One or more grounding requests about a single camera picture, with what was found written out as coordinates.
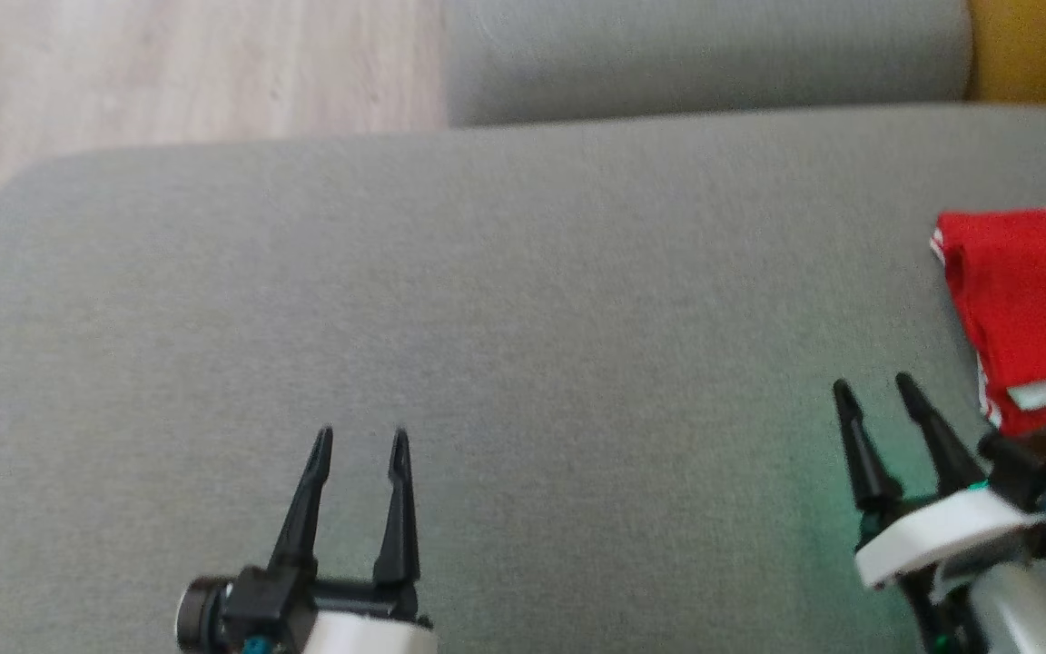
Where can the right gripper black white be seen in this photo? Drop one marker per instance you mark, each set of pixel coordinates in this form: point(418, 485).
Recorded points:
point(950, 536)

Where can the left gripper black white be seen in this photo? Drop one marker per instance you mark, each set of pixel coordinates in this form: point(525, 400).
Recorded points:
point(341, 627)

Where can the red jersey with number print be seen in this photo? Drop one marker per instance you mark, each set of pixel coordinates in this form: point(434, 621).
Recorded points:
point(1031, 291)

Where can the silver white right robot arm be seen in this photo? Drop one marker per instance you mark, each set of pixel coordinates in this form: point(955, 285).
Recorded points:
point(1031, 618)

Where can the large grey sofa seat cushion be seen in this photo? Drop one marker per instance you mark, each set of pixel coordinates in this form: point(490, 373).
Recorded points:
point(532, 318)

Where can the yellow upholstered cushion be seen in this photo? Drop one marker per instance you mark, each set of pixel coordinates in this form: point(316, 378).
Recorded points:
point(1041, 45)

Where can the small grey sofa cushion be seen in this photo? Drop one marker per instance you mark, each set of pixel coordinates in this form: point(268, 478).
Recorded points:
point(714, 54)

